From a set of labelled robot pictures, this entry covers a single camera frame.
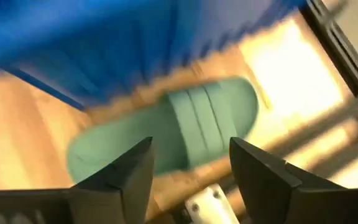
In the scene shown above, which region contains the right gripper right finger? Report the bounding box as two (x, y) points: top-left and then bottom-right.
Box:
(229, 136), (358, 224)

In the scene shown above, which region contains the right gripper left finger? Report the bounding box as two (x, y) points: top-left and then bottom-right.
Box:
(0, 136), (155, 224)

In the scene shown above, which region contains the green foam slide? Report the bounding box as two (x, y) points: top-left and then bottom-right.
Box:
(66, 77), (260, 185)

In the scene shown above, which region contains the blue plastic bin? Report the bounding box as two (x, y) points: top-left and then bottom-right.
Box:
(0, 0), (308, 112)

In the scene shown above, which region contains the black aluminium frame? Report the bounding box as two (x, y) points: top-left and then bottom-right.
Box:
(300, 0), (358, 105)

